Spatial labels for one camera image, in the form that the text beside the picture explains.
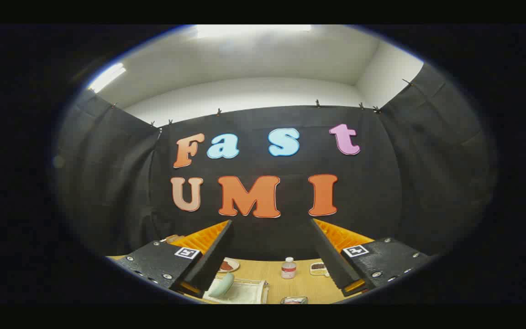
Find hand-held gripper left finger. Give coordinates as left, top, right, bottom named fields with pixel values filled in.
left=113, top=219, right=235, bottom=297

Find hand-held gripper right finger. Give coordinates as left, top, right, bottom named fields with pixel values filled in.
left=310, top=218, right=432, bottom=297

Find pale green plate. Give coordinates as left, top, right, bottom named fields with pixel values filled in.
left=208, top=273, right=235, bottom=297

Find white wire dish rack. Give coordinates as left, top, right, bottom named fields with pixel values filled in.
left=203, top=276, right=270, bottom=304

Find beige plate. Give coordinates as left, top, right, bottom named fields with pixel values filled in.
left=217, top=257, right=241, bottom=274

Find red label plastic bottle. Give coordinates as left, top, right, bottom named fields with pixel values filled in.
left=281, top=257, right=297, bottom=280

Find white drip tray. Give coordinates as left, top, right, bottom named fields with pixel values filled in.
left=206, top=281, right=266, bottom=304

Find ceiling light panel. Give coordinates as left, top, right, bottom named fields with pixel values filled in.
left=87, top=63, right=127, bottom=94

